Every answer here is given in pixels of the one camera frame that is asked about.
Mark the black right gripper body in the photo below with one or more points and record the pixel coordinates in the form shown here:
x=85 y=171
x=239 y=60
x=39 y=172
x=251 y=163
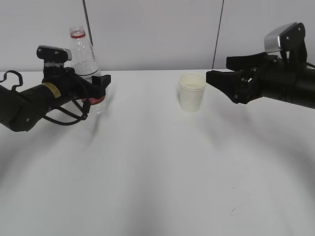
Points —
x=253 y=80

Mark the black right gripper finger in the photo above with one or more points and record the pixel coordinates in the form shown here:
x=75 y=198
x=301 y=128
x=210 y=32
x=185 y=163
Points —
x=238 y=63
x=229 y=83

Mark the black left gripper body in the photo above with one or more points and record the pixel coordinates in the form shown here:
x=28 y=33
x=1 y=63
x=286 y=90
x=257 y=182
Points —
x=65 y=84

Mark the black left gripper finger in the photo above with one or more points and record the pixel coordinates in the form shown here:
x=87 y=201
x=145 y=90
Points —
x=95 y=88

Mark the clear plastic water bottle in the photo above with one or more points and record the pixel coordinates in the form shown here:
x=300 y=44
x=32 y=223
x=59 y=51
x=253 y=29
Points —
x=83 y=58

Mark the white paper cup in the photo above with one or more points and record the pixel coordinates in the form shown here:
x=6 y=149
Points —
x=191 y=90

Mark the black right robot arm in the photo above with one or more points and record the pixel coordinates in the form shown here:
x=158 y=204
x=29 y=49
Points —
x=296 y=86

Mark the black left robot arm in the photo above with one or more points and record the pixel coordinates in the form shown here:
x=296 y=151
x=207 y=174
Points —
x=63 y=98

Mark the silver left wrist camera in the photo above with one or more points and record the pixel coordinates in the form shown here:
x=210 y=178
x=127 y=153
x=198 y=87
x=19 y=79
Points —
x=54 y=58

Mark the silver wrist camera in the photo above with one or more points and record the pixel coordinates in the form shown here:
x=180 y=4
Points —
x=54 y=58
x=289 y=40

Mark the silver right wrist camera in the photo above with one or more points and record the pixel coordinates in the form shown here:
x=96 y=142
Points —
x=289 y=40

